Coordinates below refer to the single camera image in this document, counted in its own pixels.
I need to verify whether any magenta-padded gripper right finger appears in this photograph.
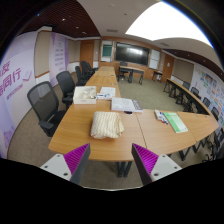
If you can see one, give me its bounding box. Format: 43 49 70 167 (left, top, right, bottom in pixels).
131 143 183 187

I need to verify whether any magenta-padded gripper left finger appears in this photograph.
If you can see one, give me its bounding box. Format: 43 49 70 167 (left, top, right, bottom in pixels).
39 143 92 185

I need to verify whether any cream zigzag striped towel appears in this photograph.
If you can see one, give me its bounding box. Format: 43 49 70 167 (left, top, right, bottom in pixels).
89 111 125 140

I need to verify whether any green booklet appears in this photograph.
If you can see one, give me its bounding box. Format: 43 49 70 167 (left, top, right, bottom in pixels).
163 111 189 134

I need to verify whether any white open cardboard box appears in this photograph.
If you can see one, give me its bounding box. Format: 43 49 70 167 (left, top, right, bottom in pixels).
72 85 98 105

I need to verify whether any large white book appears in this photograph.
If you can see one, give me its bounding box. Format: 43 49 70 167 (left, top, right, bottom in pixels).
110 97 144 113

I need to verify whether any black mesh office chair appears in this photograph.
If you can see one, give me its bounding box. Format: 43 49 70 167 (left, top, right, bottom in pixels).
55 70 77 109
26 80 67 138

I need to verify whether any white and blue paper pack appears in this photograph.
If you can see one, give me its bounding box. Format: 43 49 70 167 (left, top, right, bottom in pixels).
95 86 117 101

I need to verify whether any long curved wooden table row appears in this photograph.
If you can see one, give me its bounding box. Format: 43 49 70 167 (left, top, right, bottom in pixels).
163 78 209 116

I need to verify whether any row of black chairs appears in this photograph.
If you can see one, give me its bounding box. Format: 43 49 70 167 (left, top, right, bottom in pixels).
179 80 224 161

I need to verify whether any small wooden side table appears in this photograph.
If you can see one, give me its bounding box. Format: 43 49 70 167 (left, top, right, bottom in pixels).
152 69 164 83

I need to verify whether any group of black office chairs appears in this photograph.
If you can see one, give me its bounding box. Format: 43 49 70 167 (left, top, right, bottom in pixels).
74 60 99 87

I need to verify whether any dark-legged wooden desk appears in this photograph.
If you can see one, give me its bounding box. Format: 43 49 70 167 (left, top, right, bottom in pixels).
117 65 145 85

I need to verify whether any brown wooden door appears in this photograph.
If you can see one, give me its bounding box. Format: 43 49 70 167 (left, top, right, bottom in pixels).
79 40 95 68
160 53 175 84

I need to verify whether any plain white whiteboard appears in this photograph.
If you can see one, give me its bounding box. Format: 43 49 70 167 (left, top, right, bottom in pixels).
148 48 161 70

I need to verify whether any tall purple and white banner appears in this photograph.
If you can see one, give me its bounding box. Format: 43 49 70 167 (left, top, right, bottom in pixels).
48 32 70 88

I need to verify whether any whiteboard with green sheet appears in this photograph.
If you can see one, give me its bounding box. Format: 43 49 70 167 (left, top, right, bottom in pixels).
100 39 114 63

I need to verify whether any bright ceiling light panel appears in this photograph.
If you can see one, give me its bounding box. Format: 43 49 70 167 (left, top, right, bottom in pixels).
125 1 213 48

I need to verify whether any group of colourful wall posters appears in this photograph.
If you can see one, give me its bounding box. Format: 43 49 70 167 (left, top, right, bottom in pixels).
199 69 224 128

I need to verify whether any large purple wall poster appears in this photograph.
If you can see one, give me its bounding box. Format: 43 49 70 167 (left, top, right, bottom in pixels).
0 31 38 159

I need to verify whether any large black wall screen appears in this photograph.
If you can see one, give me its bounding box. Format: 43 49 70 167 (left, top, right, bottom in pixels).
114 41 151 67

